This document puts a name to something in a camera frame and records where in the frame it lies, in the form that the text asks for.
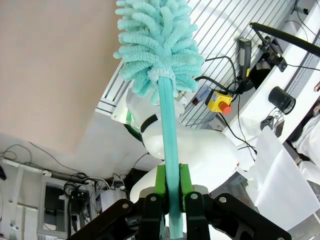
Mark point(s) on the white equipment rack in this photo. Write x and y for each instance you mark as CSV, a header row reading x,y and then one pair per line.
x,y
22,200

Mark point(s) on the curved white desk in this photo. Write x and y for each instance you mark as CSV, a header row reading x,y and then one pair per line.
x,y
260,110

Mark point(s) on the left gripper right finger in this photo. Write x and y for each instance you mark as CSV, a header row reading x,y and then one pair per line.
x,y
212,220

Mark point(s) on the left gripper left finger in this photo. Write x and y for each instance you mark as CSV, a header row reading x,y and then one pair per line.
x,y
150,220

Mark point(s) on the white keyboard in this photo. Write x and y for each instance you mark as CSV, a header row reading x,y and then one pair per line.
x,y
306,72

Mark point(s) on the black handheld enabling switch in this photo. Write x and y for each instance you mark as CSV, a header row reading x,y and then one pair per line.
x,y
244,55

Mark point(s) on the yellow emergency stop button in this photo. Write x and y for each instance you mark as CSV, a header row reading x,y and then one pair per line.
x,y
218,102

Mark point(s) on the person in white clothes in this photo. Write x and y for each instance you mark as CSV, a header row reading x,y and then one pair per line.
x,y
311,140

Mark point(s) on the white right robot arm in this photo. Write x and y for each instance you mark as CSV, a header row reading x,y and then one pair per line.
x,y
200,150

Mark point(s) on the white paper sheet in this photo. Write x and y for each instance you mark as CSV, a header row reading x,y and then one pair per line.
x,y
282,180

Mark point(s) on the teal microfibre duster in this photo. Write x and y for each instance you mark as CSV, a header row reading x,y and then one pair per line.
x,y
170,125

